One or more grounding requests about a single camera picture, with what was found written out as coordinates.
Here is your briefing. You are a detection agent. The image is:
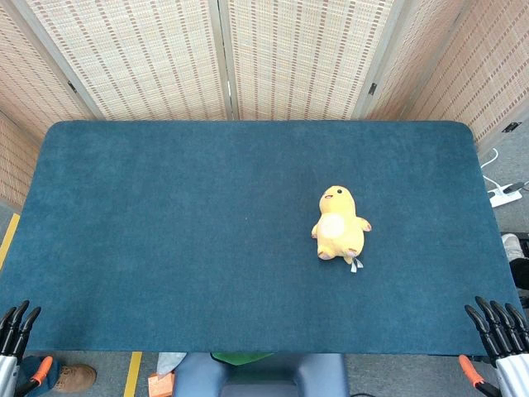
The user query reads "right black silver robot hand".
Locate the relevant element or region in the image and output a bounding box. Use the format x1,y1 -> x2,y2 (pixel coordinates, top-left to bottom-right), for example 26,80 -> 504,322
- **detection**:
458,295 -> 529,397

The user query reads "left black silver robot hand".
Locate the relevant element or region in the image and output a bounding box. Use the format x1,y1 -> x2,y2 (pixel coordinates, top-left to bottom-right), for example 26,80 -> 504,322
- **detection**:
0,299 -> 55,397

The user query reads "yellow plush duck toy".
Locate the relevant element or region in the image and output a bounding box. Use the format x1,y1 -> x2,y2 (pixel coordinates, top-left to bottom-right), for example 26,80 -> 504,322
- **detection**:
310,184 -> 373,275

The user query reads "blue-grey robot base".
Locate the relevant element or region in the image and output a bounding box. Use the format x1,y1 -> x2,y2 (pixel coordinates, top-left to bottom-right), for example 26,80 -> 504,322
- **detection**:
172,352 -> 350,397

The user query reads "brown leather boot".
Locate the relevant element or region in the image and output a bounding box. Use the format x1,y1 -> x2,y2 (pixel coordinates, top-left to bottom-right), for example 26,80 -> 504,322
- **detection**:
52,363 -> 98,394

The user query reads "yellow floor tape strip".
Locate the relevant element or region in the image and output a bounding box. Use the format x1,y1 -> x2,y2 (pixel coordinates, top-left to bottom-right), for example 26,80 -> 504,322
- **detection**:
123,351 -> 144,397
0,212 -> 21,270

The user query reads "grey sneaker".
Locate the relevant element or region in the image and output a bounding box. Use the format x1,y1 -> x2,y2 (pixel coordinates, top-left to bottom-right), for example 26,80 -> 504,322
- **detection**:
500,232 -> 523,262

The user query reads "white power strip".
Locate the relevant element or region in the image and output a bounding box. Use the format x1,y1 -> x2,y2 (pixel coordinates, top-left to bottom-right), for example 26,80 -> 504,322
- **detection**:
487,184 -> 523,208

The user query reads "orange block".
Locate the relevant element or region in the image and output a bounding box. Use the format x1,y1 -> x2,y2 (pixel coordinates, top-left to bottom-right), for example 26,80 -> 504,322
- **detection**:
147,371 -> 175,397

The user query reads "grey paper sheet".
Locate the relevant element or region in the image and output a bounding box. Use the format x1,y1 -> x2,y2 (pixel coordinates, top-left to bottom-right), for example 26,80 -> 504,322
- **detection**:
155,351 -> 188,377

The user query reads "blue carpet table mat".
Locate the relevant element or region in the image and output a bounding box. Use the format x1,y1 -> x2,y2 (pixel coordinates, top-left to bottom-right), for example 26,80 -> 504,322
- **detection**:
0,119 -> 523,357

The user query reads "green cloth piece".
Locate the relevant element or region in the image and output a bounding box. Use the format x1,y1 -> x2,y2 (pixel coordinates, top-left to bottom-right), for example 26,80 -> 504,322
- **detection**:
209,351 -> 277,367

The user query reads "woven bamboo screen panel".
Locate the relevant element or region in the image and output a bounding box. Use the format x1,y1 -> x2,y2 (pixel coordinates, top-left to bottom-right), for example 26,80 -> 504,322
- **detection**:
217,0 -> 408,122
0,0 -> 93,208
362,0 -> 529,141
12,0 -> 232,122
474,49 -> 529,146

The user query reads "white power cable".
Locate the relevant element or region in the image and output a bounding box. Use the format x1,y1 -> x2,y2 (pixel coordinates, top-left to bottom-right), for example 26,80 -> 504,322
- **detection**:
480,147 -> 503,188

